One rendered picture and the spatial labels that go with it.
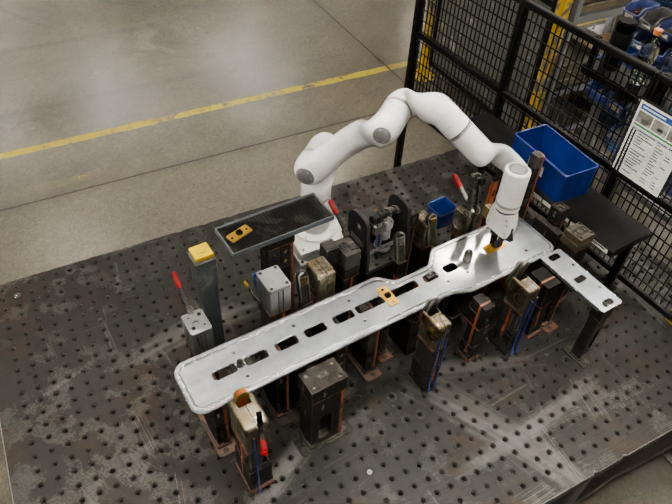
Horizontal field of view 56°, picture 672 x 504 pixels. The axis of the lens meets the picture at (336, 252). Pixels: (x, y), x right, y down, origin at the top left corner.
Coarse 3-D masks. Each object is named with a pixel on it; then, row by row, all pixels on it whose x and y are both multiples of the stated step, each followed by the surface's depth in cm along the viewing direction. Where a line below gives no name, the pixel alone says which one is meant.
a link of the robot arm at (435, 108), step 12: (396, 96) 203; (408, 96) 200; (420, 96) 193; (432, 96) 191; (444, 96) 191; (420, 108) 193; (432, 108) 191; (444, 108) 190; (456, 108) 192; (432, 120) 193; (444, 120) 191; (456, 120) 191; (468, 120) 194; (444, 132) 195; (456, 132) 193
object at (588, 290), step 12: (552, 252) 223; (564, 252) 223; (552, 264) 218; (564, 264) 219; (576, 264) 219; (564, 276) 214; (576, 276) 215; (588, 276) 215; (576, 288) 211; (588, 288) 211; (600, 288) 211; (588, 300) 207; (600, 300) 207
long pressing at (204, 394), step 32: (448, 256) 219; (480, 256) 220; (512, 256) 220; (352, 288) 206; (416, 288) 208; (448, 288) 208; (480, 288) 210; (288, 320) 196; (320, 320) 196; (352, 320) 197; (384, 320) 198; (224, 352) 186; (256, 352) 187; (288, 352) 187; (320, 352) 188; (192, 384) 178; (224, 384) 179; (256, 384) 179
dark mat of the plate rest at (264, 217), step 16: (288, 208) 209; (304, 208) 209; (320, 208) 210; (240, 224) 202; (256, 224) 203; (272, 224) 203; (288, 224) 203; (304, 224) 204; (240, 240) 197; (256, 240) 198
